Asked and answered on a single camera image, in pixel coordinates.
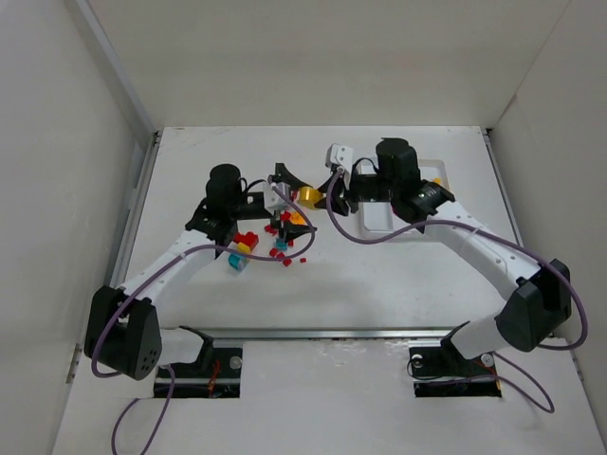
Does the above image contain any red lego brick pair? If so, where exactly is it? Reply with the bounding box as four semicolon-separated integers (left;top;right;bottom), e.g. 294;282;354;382
276;252;292;267

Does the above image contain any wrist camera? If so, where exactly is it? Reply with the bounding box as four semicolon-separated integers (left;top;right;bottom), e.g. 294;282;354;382
263;180;290;217
325;143;354;190

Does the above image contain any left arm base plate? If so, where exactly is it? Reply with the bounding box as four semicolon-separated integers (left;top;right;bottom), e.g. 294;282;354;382
172;344;243;399

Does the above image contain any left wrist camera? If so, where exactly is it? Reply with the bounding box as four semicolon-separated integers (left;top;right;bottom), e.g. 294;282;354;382
263;180;290;217

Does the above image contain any red stepped lego block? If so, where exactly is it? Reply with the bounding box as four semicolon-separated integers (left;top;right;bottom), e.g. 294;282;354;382
232;231;259;252

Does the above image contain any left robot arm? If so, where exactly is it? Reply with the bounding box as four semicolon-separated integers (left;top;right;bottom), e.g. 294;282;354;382
84;163;305;380

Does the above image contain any purple cable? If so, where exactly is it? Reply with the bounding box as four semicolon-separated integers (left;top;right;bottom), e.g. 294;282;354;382
90;173;318;455
325;165;588;414

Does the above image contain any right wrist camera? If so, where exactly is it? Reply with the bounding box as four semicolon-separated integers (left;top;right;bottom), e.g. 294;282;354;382
325;143;354;190

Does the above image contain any yellow arch lego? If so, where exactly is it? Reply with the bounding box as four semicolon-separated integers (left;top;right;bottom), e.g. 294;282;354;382
290;212;305;225

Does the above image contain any teal yellow lego stack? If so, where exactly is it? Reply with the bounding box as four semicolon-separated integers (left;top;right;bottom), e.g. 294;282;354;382
228;242;254;272

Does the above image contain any aluminium rail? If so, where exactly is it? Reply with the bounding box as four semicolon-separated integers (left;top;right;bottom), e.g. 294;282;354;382
101;325;554;340

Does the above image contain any yellow butterfly lego block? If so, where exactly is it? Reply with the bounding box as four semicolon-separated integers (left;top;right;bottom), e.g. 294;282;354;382
298;186;324;209

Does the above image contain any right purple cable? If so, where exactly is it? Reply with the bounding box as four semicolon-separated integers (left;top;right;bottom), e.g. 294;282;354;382
325;165;588;414

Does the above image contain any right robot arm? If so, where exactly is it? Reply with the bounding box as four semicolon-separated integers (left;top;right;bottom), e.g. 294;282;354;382
320;138;572;377

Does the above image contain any white divided tray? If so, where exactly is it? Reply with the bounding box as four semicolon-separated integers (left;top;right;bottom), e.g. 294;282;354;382
359;159;450;242

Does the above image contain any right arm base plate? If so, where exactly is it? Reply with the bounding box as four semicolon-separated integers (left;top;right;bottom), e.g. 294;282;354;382
406;346;502;398

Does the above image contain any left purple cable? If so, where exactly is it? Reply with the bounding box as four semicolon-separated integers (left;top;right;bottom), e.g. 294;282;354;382
90;173;318;455

